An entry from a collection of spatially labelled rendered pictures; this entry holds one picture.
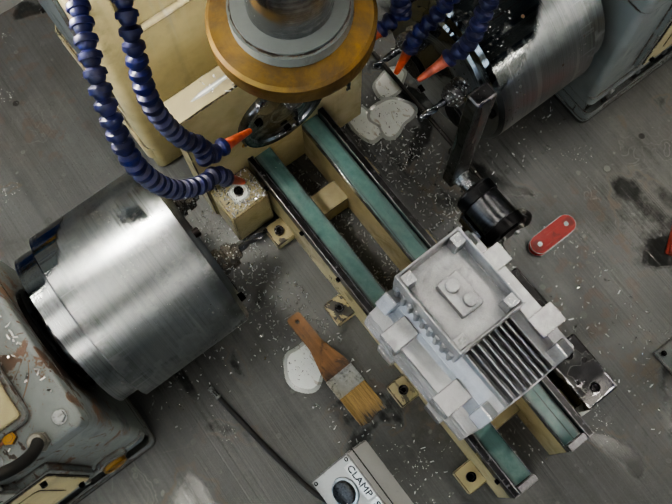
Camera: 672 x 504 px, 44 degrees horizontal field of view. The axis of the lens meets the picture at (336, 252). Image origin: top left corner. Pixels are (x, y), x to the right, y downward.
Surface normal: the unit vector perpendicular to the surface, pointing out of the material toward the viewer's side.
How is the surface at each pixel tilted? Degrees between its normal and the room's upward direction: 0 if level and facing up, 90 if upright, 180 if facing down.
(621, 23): 90
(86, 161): 0
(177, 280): 32
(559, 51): 54
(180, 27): 90
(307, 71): 0
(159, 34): 90
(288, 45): 0
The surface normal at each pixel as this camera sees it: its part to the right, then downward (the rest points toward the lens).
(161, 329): 0.46, 0.42
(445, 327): -0.01, -0.27
